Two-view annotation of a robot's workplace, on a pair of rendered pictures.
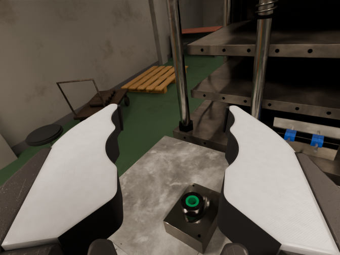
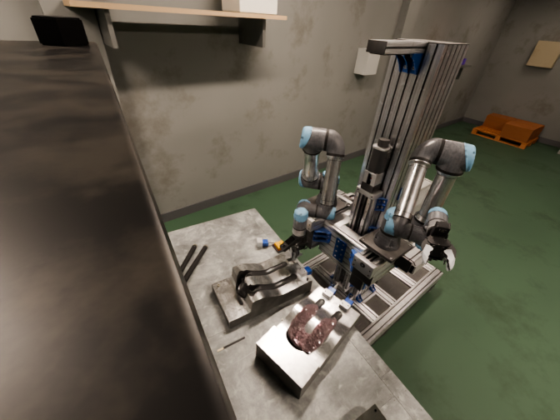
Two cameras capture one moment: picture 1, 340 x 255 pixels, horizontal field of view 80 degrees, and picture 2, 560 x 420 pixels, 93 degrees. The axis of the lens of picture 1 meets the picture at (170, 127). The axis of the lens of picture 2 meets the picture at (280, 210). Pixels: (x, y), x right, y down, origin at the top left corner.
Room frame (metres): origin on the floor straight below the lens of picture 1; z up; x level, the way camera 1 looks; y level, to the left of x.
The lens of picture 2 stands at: (0.87, -0.32, 2.08)
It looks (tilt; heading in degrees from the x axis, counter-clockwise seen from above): 36 degrees down; 198
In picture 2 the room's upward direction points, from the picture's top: 4 degrees clockwise
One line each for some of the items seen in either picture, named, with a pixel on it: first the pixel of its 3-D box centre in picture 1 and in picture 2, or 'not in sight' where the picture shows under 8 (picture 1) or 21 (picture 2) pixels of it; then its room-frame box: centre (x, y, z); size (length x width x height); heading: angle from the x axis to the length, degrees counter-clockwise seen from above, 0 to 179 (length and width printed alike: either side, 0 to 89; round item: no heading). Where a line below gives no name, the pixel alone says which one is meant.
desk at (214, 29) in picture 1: (197, 42); not in sight; (6.04, -1.13, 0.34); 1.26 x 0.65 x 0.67; 58
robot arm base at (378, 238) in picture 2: not in sight; (388, 235); (-0.47, -0.07, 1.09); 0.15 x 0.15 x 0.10
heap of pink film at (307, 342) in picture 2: not in sight; (312, 324); (0.12, -0.35, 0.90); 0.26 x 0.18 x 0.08; 158
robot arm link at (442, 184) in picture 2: not in sight; (436, 195); (-0.45, 0.06, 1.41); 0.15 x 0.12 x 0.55; 83
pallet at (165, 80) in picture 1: (157, 78); not in sight; (4.34, 0.11, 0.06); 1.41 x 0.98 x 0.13; 148
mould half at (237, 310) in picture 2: not in sight; (262, 282); (-0.04, -0.68, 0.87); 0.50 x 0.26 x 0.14; 140
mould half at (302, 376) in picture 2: not in sight; (312, 330); (0.12, -0.35, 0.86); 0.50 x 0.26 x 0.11; 158
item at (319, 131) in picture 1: (309, 113); not in sight; (0.93, -0.77, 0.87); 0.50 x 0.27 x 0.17; 140
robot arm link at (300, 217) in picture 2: not in sight; (300, 218); (-0.26, -0.56, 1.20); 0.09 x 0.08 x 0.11; 8
